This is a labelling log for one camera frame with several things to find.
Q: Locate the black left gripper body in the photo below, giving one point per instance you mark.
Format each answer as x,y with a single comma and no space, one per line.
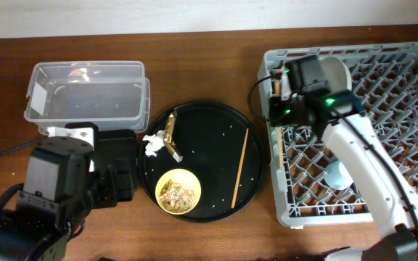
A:
118,168

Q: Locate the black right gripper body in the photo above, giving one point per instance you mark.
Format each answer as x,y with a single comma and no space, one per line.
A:
278,109

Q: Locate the grey round plate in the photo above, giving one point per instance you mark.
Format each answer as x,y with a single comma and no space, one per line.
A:
337,74

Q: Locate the white tissue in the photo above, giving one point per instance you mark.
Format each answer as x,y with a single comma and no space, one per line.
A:
154,143

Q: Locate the food scraps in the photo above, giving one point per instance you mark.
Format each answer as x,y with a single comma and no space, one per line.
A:
177,197

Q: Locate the yellow bowl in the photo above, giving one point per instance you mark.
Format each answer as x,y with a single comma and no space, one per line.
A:
182,176

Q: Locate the gold snack wrapper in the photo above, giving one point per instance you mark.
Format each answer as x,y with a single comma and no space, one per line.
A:
168,137

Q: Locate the wooden chopstick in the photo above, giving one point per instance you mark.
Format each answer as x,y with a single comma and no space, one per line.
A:
239,170
279,134

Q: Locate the blue plastic cup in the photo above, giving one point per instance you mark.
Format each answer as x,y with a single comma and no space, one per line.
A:
337,176

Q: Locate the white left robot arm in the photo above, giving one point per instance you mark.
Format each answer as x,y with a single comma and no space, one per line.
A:
74,170

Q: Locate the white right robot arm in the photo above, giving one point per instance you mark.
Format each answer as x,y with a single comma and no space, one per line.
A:
393,203

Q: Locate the grey dishwasher rack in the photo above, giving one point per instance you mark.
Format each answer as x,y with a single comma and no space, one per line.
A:
385,79

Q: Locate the black rectangular tray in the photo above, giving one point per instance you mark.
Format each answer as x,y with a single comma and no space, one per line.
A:
116,144

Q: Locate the clear plastic bin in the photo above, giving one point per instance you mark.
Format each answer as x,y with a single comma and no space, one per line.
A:
113,95

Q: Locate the black round tray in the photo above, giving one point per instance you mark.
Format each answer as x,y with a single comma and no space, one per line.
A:
209,136

